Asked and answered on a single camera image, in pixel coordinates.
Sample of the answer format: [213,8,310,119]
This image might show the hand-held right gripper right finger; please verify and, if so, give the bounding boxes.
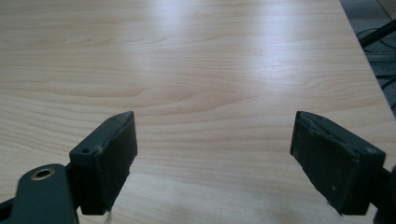
[290,110,387,217]

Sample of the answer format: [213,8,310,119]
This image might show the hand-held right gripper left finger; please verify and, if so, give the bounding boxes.
[68,110,138,217]

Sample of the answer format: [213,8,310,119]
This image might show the black tripod stand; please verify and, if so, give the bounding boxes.
[359,18,396,49]

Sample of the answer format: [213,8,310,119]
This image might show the black floor cables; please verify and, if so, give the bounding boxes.
[355,27,396,111]

